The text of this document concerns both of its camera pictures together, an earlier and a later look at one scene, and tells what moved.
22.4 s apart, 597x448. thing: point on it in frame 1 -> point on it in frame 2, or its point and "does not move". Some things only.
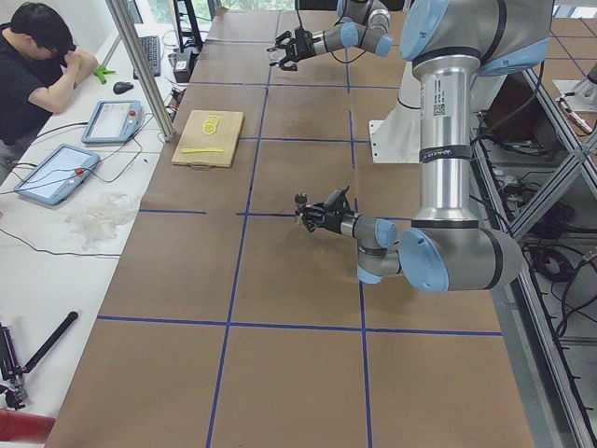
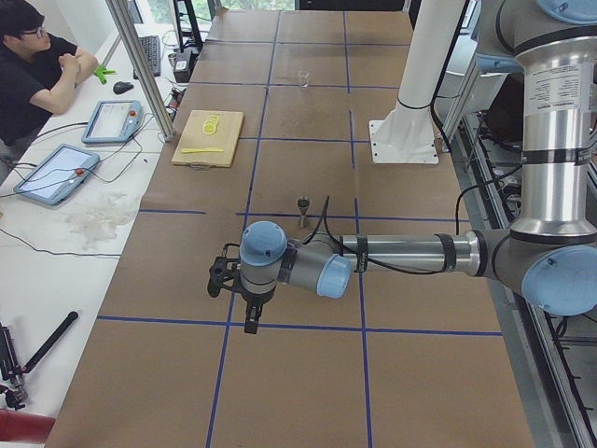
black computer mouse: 121,87 does not move
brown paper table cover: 229,325 does not move
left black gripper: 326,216 -> 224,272
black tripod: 13,392 does not move
